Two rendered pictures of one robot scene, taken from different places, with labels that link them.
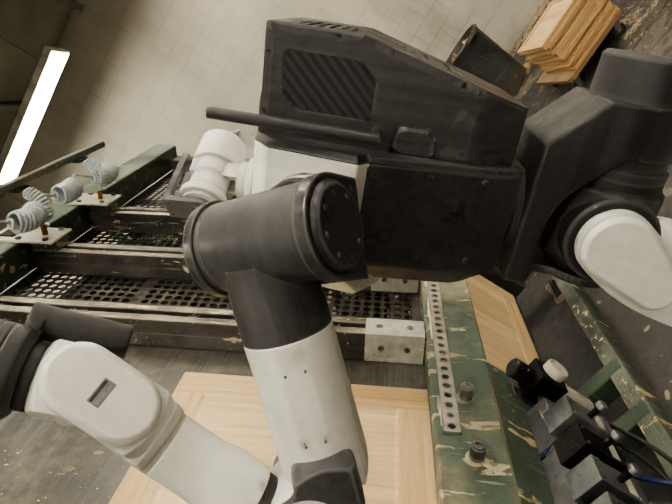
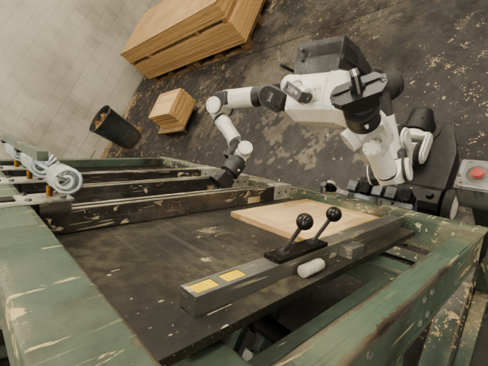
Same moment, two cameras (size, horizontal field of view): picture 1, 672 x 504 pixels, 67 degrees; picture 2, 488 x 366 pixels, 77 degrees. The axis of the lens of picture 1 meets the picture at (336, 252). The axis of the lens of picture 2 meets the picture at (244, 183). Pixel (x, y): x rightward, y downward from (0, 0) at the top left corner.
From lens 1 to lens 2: 1.19 m
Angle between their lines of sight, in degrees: 50
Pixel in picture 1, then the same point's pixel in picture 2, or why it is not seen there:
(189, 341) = (209, 205)
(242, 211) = not seen: hidden behind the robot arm
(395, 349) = (282, 192)
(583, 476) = (377, 189)
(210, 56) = not seen: outside the picture
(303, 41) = (349, 43)
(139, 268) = (114, 194)
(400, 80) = (361, 59)
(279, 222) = (394, 78)
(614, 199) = not seen: hidden behind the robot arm
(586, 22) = (184, 104)
